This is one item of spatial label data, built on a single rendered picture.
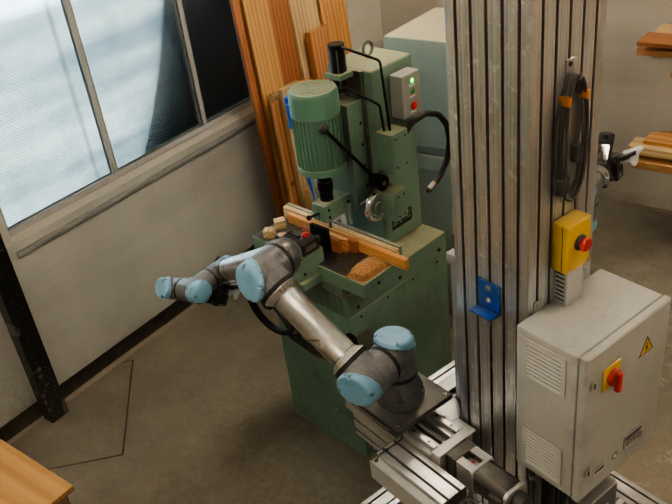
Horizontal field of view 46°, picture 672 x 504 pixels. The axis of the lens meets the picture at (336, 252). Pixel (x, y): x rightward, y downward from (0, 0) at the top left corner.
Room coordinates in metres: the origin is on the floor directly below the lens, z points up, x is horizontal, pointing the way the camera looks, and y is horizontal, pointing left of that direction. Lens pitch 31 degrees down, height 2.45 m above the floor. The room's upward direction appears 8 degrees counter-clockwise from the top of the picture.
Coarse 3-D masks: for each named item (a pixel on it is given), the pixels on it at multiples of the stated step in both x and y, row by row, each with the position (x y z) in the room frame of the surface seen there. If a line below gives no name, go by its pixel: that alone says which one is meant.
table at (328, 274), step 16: (288, 224) 2.79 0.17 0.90; (256, 240) 2.72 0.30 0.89; (336, 256) 2.50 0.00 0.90; (352, 256) 2.49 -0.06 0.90; (368, 256) 2.47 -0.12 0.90; (320, 272) 2.45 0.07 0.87; (336, 272) 2.39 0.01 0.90; (384, 272) 2.36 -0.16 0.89; (400, 272) 2.42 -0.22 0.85; (304, 288) 2.38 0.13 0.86; (352, 288) 2.33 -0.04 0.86; (368, 288) 2.30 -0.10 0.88
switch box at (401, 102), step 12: (396, 72) 2.75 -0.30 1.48; (408, 72) 2.73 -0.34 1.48; (396, 84) 2.71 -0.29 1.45; (408, 84) 2.71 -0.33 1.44; (396, 96) 2.71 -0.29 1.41; (408, 96) 2.70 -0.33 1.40; (420, 96) 2.75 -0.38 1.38; (396, 108) 2.71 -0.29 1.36; (408, 108) 2.70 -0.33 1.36; (420, 108) 2.74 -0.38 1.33
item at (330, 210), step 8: (336, 192) 2.68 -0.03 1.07; (344, 192) 2.67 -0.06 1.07; (320, 200) 2.63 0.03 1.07; (336, 200) 2.62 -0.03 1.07; (344, 200) 2.64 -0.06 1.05; (312, 208) 2.62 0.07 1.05; (320, 208) 2.59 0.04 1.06; (328, 208) 2.59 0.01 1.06; (336, 208) 2.61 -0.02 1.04; (344, 208) 2.64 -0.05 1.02; (320, 216) 2.60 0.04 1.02; (328, 216) 2.58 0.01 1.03; (336, 216) 2.61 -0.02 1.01
